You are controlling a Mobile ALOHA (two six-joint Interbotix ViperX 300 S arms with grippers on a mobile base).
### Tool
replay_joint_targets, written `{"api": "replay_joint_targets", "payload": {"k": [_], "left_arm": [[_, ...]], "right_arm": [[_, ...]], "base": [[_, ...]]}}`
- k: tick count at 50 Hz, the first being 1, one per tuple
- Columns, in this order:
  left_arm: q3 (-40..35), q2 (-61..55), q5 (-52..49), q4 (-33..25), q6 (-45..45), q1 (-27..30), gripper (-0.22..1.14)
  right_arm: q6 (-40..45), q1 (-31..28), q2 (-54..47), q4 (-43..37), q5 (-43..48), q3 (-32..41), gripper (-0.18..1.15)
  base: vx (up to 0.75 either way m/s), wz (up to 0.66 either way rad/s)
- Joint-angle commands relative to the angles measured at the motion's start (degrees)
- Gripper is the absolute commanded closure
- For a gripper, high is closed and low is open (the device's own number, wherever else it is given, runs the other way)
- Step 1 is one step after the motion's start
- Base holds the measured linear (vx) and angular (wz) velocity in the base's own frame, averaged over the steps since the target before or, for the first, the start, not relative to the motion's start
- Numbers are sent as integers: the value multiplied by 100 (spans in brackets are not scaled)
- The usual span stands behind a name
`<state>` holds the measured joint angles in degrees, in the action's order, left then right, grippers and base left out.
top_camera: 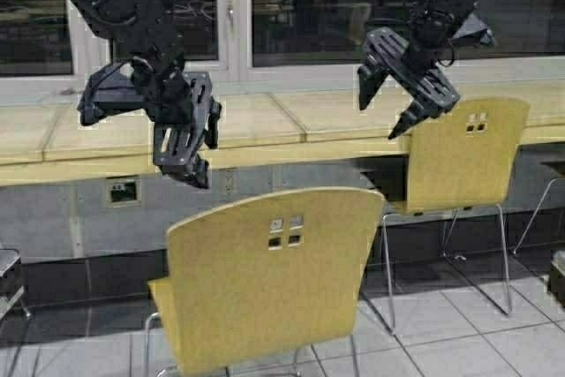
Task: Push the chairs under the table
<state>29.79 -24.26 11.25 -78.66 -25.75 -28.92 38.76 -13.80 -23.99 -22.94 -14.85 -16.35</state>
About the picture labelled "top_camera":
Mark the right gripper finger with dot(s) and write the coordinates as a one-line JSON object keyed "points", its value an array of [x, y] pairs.
{"points": [[371, 77], [413, 115]]}

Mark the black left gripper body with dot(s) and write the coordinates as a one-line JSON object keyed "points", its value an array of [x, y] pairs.
{"points": [[178, 103]]}

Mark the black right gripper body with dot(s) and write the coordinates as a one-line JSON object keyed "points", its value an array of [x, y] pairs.
{"points": [[412, 53]]}

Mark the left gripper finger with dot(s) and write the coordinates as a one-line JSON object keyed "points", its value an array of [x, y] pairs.
{"points": [[211, 133], [195, 173]]}

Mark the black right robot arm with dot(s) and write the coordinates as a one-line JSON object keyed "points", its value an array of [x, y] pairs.
{"points": [[461, 9]]}

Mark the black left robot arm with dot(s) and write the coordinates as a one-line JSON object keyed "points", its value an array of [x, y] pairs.
{"points": [[143, 28]]}

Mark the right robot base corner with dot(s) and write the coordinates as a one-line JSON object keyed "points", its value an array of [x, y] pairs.
{"points": [[556, 277]]}

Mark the long wooden counter table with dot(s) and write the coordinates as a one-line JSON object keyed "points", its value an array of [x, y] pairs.
{"points": [[45, 144]]}

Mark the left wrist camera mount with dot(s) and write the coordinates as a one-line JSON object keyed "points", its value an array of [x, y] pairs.
{"points": [[108, 93]]}

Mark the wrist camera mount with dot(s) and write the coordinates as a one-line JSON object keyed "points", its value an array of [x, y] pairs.
{"points": [[108, 93], [474, 31]]}

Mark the wall power outlet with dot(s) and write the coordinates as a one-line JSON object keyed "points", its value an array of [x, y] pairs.
{"points": [[122, 192]]}

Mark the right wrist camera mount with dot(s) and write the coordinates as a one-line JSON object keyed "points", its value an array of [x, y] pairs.
{"points": [[474, 31]]}

